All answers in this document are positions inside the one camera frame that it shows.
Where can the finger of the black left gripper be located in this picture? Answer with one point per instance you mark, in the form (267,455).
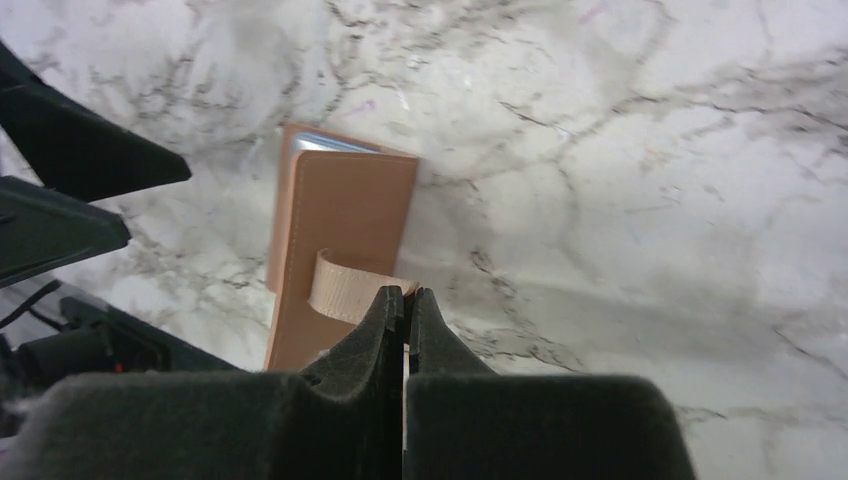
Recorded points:
(42,230)
(72,149)

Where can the tan leather card holder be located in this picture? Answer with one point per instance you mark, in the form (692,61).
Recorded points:
(340,212)

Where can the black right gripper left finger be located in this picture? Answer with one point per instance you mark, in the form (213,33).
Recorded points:
(340,418)

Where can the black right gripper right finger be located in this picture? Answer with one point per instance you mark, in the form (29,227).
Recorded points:
(465,421)

